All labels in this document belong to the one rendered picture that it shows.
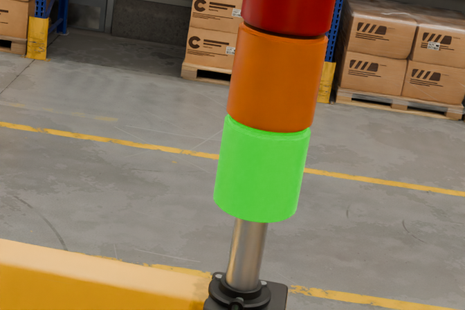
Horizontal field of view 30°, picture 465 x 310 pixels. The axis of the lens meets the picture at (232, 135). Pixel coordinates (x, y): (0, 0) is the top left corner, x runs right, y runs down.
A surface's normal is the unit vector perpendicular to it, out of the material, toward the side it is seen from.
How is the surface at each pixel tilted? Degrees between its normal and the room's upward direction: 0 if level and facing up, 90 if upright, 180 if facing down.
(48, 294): 90
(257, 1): 90
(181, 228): 0
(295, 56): 90
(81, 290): 90
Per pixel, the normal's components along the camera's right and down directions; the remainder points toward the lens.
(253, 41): -0.69, 0.15
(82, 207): 0.15, -0.93
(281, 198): 0.50, 0.37
